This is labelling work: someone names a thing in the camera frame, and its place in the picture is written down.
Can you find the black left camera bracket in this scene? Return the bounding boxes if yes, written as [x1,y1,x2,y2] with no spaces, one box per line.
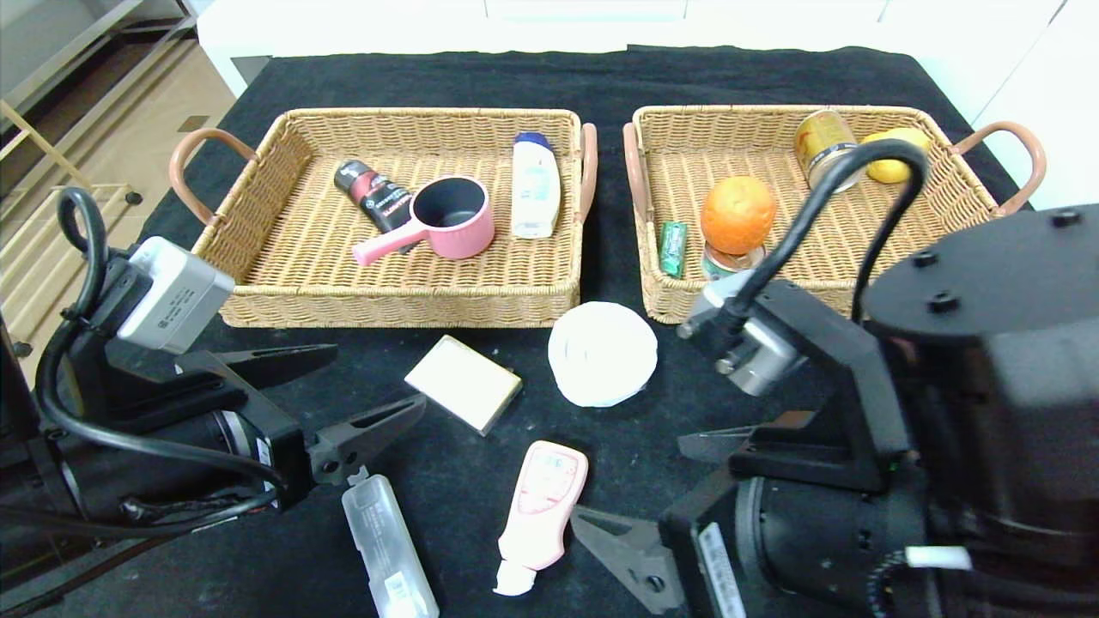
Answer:
[64,266,258,430]

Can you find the white bottle blue cap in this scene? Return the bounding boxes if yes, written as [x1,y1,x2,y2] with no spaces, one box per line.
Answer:
[511,133,562,240]

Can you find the green chewing gum pack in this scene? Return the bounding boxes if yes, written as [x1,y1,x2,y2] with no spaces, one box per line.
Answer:
[658,221,689,279]

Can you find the black camera bracket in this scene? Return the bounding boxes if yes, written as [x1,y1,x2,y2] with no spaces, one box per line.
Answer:
[730,279,913,494]
[64,266,258,430]

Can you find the pink bottle white cap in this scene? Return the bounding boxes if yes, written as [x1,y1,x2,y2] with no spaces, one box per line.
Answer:
[494,440,590,597]

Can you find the small pull-tab tin can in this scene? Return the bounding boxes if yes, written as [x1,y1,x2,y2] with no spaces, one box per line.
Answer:
[702,243,767,281]

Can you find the white plastic bowl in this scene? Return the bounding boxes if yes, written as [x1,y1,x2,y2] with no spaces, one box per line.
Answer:
[547,301,659,409]

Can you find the grey shelf unit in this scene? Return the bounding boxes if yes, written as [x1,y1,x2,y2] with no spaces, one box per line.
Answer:
[0,0,203,130]

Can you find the orange fruit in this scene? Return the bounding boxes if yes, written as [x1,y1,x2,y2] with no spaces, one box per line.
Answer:
[700,175,778,256]

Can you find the wooden rack on wheels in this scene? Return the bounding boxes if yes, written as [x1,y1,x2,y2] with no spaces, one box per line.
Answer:
[0,99,145,361]

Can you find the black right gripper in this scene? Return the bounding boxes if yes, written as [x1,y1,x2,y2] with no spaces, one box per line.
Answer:
[570,409,930,618]

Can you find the black red tube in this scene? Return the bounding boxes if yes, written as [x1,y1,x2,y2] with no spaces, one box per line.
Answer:
[334,161,416,256]

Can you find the yellow pear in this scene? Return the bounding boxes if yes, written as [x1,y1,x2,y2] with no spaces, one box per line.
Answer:
[863,127,932,185]

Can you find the wicker basket brown handles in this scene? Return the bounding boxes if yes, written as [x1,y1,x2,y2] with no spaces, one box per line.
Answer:
[169,108,599,330]
[622,105,1048,325]

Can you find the braided cable white tag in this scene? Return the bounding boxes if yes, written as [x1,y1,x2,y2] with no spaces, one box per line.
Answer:
[867,545,975,618]

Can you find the pink saucepan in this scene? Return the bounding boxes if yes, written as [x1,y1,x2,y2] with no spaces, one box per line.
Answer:
[352,176,497,268]

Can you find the black right camera bracket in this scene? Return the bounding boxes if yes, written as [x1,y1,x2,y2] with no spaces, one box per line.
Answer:
[730,279,913,494]

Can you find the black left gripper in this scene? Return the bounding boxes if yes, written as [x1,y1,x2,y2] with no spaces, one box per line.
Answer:
[55,342,428,530]

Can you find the black tablecloth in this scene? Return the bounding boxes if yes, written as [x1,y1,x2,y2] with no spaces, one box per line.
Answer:
[0,45,1099,618]

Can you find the cream rectangular box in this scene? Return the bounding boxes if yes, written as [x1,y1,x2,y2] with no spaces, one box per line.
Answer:
[404,335,523,437]

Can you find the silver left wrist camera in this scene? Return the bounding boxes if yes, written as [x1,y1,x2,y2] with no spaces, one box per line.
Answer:
[116,236,235,355]

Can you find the gold drink can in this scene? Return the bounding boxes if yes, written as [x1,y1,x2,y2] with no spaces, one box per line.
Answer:
[793,109,864,191]

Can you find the translucent white toothbrush case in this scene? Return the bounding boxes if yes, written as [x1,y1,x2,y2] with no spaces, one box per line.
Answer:
[342,468,440,618]

